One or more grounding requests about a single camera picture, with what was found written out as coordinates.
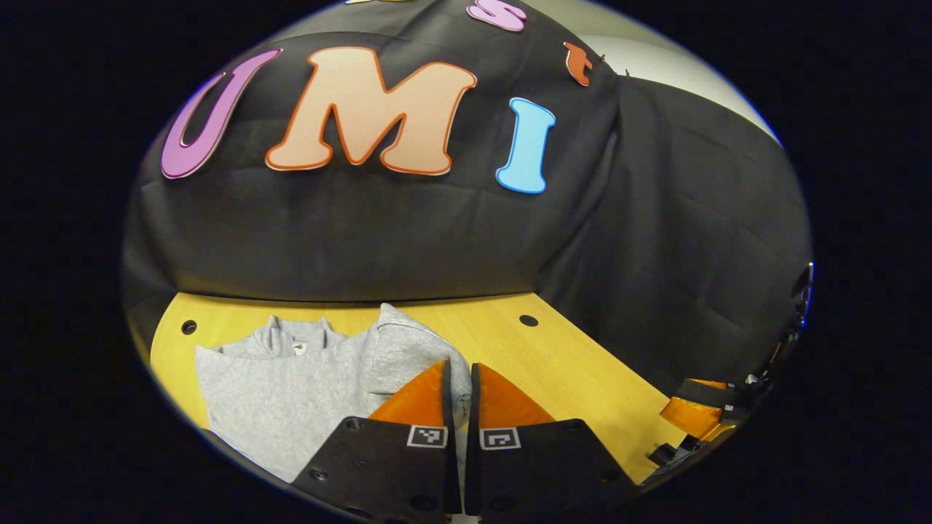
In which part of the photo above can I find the grey zip-neck sweatshirt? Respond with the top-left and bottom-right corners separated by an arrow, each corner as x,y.
194,303 -> 474,485

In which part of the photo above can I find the black backdrop cloth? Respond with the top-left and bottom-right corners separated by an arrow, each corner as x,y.
122,0 -> 815,408

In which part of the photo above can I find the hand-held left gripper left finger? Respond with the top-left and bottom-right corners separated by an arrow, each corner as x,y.
291,359 -> 464,524

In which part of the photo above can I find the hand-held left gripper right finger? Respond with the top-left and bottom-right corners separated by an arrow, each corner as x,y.
464,362 -> 641,524

